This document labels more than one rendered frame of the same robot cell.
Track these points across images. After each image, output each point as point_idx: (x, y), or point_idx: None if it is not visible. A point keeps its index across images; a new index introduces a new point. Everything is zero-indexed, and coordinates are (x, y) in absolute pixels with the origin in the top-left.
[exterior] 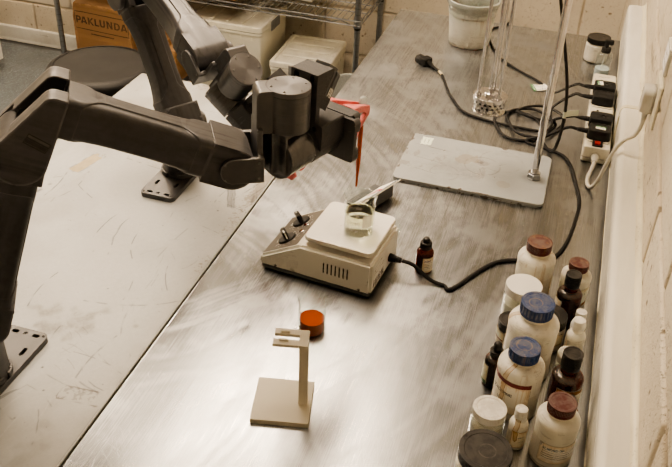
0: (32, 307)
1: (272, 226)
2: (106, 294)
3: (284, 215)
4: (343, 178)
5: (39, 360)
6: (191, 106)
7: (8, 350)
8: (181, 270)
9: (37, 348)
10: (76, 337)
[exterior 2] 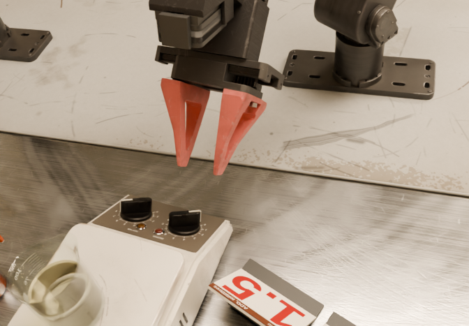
0: (82, 38)
1: (239, 204)
2: (95, 79)
3: (273, 216)
4: (428, 299)
5: (7, 64)
6: None
7: (16, 41)
8: (132, 127)
9: (15, 56)
10: (31, 77)
